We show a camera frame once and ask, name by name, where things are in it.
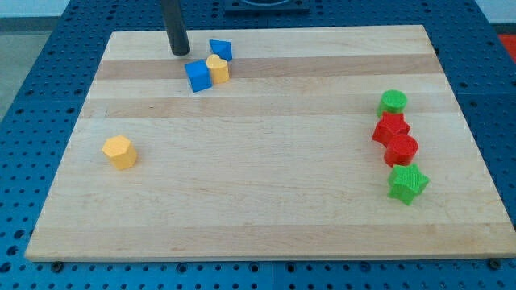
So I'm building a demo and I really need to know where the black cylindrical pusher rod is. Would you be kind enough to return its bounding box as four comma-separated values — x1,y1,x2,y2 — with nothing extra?
160,0,190,56

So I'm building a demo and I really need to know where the blue cube block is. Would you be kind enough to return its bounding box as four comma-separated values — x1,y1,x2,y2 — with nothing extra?
185,60,212,93

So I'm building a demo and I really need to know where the yellow heart block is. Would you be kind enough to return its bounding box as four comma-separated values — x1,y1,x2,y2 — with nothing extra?
206,54,230,84

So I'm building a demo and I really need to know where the blue triangle block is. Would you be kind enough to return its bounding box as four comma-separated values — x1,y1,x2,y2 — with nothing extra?
209,39,233,61

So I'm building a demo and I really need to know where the yellow hexagon block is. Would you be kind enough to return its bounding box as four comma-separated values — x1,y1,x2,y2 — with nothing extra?
102,135,138,170

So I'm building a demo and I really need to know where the wooden board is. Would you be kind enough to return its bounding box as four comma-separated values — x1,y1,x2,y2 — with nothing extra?
25,25,515,262

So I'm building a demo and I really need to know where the green cylinder block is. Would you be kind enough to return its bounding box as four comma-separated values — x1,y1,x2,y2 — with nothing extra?
377,89,407,118

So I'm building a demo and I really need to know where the red star block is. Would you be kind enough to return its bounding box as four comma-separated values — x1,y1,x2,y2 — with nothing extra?
372,111,410,147

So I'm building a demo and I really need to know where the red cylinder block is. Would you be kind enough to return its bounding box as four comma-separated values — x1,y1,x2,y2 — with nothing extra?
384,135,418,167

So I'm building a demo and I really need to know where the green star block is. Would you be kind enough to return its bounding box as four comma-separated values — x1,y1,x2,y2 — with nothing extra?
388,164,430,205

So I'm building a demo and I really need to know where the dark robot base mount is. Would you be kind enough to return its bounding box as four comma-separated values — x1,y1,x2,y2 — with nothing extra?
223,0,310,15

